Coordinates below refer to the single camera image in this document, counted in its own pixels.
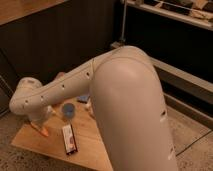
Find blue cup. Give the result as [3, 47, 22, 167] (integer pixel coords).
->
[62, 103, 75, 120]

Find blue sponge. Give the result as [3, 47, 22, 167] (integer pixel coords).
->
[77, 94, 90, 103]

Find black floor cable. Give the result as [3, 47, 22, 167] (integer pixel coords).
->
[174, 129, 213, 157]

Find grey metal beam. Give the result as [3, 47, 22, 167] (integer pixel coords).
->
[110, 42, 213, 104]

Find dark snack bar package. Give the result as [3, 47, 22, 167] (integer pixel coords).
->
[62, 124, 77, 155]

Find metal shelf rack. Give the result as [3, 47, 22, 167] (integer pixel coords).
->
[120, 0, 213, 50]

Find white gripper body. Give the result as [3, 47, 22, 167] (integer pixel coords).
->
[28, 107, 53, 131]

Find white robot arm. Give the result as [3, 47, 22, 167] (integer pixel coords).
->
[9, 46, 178, 171]

